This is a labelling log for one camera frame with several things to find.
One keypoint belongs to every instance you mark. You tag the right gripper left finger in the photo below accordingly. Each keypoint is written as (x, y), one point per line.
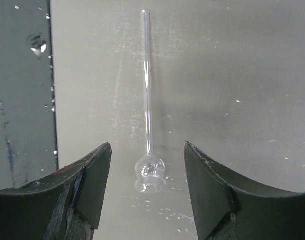
(65, 205)

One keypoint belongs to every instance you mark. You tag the glass bulb tube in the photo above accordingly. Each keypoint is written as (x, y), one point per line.
(150, 169)

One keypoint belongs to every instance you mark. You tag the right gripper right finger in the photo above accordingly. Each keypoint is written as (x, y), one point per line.
(229, 206)

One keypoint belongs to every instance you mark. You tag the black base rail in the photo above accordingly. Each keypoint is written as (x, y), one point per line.
(28, 132)

